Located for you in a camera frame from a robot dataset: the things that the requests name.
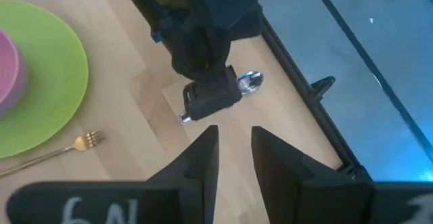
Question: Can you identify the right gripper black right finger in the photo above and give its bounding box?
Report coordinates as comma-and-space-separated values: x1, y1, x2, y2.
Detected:
250, 126, 373, 224

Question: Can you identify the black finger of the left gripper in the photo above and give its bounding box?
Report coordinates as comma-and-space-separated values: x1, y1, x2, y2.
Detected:
185, 81, 244, 122
182, 64, 238, 108

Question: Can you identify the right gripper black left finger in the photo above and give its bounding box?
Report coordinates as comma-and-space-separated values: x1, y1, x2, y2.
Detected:
146, 125, 220, 224

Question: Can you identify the silver metal spoon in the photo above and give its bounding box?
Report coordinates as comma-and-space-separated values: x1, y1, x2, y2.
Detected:
178, 70, 265, 127

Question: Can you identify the gold metal fork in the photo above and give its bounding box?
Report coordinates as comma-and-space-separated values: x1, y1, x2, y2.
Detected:
0, 129, 106, 179

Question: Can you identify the green round plate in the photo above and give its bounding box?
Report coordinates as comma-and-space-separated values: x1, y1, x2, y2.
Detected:
0, 0, 90, 160

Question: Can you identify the pink bowl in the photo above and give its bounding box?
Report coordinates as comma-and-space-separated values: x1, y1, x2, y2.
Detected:
0, 28, 29, 117

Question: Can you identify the black table edge rail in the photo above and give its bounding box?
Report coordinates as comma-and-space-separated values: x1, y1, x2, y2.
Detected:
260, 13, 373, 183

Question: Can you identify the black clamp bracket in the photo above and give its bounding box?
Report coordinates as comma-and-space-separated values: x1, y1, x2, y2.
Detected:
310, 75, 336, 100

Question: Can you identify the black floor frame bar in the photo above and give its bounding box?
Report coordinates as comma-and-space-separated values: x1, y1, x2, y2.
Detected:
313, 0, 433, 162

